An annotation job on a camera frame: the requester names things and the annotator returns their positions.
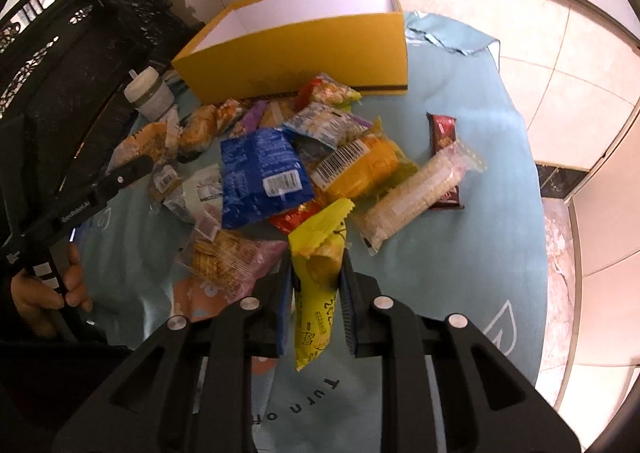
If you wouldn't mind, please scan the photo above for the yellow snack packet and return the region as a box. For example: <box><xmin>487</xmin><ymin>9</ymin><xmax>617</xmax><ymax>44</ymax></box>
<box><xmin>288</xmin><ymin>199</ymin><xmax>354</xmax><ymax>371</ymax></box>

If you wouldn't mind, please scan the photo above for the clear wafer roll packet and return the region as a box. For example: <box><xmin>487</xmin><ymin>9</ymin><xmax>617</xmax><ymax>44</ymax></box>
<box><xmin>354</xmin><ymin>141</ymin><xmax>487</xmax><ymax>255</ymax></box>

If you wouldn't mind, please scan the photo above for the cracker packet pink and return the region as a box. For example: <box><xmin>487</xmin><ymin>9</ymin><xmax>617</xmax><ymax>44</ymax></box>
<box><xmin>178</xmin><ymin>230</ymin><xmax>288</xmax><ymax>303</ymax></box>

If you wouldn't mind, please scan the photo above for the orange yellow cake packet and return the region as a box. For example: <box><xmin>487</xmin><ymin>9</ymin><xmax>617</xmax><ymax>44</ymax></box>
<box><xmin>310</xmin><ymin>117</ymin><xmax>419</xmax><ymax>206</ymax></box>

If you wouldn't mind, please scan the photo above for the blue snack bag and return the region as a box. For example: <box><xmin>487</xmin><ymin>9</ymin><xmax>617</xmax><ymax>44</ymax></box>
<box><xmin>220</xmin><ymin>128</ymin><xmax>314</xmax><ymax>229</ymax></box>

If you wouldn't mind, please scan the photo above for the clear bread packet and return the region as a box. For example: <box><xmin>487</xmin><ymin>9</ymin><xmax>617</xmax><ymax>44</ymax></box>
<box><xmin>106</xmin><ymin>121</ymin><xmax>181</xmax><ymax>173</ymax></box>

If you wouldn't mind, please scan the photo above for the dark red chocolate bar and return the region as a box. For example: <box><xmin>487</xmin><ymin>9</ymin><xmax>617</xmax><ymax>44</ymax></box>
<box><xmin>426</xmin><ymin>113</ymin><xmax>463</xmax><ymax>210</ymax></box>

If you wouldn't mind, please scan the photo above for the red white small snack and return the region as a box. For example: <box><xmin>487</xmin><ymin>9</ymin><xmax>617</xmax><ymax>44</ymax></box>
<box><xmin>294</xmin><ymin>73</ymin><xmax>361</xmax><ymax>112</ymax></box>

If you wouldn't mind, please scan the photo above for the person left hand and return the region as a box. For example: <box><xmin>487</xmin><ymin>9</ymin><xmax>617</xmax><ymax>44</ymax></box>
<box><xmin>11</xmin><ymin>243</ymin><xmax>93</xmax><ymax>336</ymax></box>

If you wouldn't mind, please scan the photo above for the light blue patterned tablecloth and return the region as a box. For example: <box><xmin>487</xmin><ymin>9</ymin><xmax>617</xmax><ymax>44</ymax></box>
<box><xmin>76</xmin><ymin>13</ymin><xmax>547</xmax><ymax>452</ymax></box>

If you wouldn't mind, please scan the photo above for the white lidded cup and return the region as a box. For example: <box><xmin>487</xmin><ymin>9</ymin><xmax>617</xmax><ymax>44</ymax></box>
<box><xmin>124</xmin><ymin>66</ymin><xmax>175</xmax><ymax>122</ymax></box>

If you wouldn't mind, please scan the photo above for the dark carved wooden furniture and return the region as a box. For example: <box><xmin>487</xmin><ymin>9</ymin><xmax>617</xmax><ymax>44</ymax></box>
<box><xmin>1</xmin><ymin>0</ymin><xmax>202</xmax><ymax>239</ymax></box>

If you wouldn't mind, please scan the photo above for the yellow cardboard box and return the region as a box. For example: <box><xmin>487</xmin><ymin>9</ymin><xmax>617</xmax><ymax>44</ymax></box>
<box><xmin>172</xmin><ymin>0</ymin><xmax>408</xmax><ymax>103</ymax></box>

